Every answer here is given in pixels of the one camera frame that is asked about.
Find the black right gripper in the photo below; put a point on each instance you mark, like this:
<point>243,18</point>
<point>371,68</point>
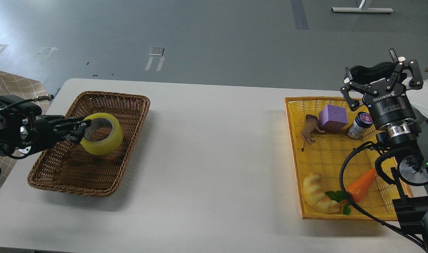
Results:
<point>390,105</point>

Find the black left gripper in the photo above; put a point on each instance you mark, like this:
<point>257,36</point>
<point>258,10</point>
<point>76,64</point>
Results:
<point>44,135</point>

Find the yellow tape roll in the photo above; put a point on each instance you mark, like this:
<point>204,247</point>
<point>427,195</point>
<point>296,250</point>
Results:
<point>108,144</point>

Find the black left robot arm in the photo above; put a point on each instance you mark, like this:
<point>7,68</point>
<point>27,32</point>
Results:
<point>25,130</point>

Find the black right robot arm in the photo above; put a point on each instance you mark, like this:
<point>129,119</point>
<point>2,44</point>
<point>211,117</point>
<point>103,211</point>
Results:
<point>400,159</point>

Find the black shoe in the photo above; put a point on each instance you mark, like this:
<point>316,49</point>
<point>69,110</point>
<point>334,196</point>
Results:
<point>366,75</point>

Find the small jar blue lid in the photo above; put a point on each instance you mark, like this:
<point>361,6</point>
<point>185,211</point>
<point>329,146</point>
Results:
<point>359,126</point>

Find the brown wicker basket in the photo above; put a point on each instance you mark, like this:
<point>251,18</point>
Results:
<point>69,168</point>

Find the person in white clothing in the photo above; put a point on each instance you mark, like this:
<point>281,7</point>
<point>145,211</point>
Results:
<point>419,102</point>

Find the purple foam block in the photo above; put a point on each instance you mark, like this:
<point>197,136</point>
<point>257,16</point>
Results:
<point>333,118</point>

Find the yellow plastic basket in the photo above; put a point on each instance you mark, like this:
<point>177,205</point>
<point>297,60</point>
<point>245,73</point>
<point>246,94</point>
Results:
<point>326,157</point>

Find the brown toy lion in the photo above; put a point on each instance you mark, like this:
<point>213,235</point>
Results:
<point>312,125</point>

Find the beige checkered cloth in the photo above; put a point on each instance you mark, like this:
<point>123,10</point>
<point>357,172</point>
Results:
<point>25,88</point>

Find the white metal stand base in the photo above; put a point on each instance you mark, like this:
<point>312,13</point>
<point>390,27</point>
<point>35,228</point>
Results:
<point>362,7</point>

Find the orange toy carrot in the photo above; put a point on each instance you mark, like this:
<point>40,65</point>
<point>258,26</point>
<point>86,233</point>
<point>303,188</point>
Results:
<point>357,191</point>

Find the toy croissant bread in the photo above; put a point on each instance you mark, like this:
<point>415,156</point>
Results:
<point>316,197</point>

